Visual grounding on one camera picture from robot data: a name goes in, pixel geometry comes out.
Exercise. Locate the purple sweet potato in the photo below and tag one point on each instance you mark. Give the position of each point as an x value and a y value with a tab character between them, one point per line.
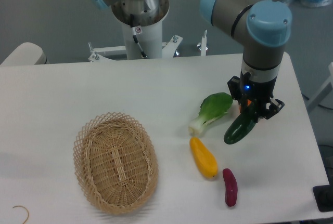
231	187

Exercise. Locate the dark green cucumber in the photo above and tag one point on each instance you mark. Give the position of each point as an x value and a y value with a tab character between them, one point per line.
241	126

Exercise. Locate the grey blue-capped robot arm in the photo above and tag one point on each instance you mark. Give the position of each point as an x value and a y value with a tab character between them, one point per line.
262	27

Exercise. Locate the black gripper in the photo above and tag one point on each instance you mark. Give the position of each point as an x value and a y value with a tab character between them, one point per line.
256	85

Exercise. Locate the oval wicker basket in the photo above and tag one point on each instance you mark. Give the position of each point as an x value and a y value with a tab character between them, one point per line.
115	163

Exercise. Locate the black device at edge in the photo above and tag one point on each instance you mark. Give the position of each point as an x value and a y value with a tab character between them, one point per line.
323	197

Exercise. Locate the white chair back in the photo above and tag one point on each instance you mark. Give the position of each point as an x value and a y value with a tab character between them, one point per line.
26	54

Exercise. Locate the white frame at right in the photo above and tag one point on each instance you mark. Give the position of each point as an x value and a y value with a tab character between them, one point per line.
321	93

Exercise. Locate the yellow squash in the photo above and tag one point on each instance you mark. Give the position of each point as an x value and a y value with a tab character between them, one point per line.
204	159

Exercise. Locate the green bok choy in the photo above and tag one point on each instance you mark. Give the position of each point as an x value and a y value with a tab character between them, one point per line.
213	107

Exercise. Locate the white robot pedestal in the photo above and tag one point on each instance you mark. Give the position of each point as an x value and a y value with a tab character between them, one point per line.
141	22

